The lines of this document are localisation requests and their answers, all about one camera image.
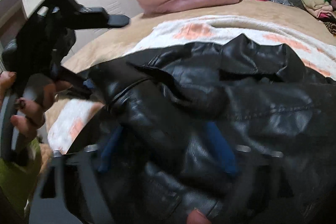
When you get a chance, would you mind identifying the black leather jacket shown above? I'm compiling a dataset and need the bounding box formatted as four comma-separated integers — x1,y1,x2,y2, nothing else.
80,35,335,223

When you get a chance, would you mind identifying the green left sleeve forearm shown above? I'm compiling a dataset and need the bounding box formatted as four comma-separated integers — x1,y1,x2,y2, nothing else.
1,139,42,217

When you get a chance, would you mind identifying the pile of folded clothes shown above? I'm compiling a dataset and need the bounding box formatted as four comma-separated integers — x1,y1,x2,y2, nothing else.
301,0,335,36

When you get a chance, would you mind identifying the person's left hand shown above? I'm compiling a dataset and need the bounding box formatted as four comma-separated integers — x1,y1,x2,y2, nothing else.
10,80,72,142

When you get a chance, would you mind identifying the tan bed cover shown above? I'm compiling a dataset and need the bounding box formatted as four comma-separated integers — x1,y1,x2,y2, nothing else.
46,0,335,147

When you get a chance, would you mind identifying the white and orange blanket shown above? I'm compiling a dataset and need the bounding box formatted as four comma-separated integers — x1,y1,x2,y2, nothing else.
47,15,335,153

